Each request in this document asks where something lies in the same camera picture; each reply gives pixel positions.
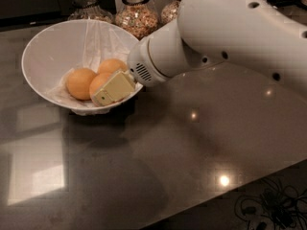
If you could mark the white paper bowl liner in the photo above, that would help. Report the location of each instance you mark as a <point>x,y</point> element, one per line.
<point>101,41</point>

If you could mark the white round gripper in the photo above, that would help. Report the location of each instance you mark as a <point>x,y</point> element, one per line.
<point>139,62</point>

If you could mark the white bowl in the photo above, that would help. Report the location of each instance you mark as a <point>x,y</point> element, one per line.
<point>50,53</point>

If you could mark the leftmost glass grain jar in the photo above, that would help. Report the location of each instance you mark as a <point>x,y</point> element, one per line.
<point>90,9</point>

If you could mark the orange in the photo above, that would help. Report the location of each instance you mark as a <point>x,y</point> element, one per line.
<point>97,93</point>
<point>112,65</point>
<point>78,82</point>

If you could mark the glass grain jar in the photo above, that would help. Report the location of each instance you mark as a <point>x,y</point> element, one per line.
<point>169,12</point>
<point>138,17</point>
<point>90,9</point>

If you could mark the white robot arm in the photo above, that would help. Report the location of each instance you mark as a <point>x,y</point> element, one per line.
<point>206,33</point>

